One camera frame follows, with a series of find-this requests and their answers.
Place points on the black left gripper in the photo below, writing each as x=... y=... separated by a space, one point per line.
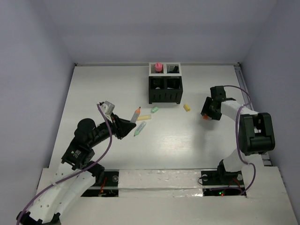
x=121 y=127

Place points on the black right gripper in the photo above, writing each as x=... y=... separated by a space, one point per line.
x=216 y=116

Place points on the clear green highlighter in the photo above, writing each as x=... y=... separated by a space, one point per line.
x=140 y=128

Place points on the yellow marker cap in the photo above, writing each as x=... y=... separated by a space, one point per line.
x=186 y=107

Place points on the clear orange-tip marker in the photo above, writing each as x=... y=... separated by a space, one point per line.
x=135 y=115

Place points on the clear yellow highlighter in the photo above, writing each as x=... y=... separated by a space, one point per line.
x=144 y=117

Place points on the pink bottle of pens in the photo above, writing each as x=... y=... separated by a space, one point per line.
x=158 y=68

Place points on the clear blue-tip marker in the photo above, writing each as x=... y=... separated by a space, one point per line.
x=170 y=69

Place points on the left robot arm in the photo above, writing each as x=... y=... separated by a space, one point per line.
x=76 y=173

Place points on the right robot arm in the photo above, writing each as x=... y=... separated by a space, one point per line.
x=253 y=132

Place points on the black slotted organizer box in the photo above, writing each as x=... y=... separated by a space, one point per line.
x=171 y=89

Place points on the white slotted organizer box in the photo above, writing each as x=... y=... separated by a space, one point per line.
x=165 y=65

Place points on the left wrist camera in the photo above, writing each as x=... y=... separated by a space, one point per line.
x=106 y=108

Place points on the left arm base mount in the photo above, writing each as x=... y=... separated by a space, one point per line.
x=108 y=187

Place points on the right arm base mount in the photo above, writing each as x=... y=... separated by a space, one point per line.
x=221 y=183

